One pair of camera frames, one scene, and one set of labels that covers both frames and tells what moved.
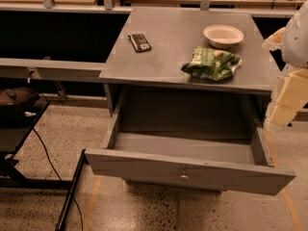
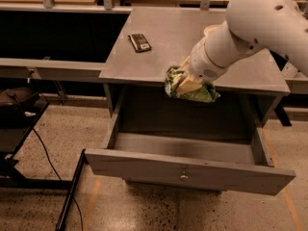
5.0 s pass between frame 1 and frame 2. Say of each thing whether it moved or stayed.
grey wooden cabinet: stayed
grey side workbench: stayed
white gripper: moved
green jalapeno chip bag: moved
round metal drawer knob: stayed
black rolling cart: stayed
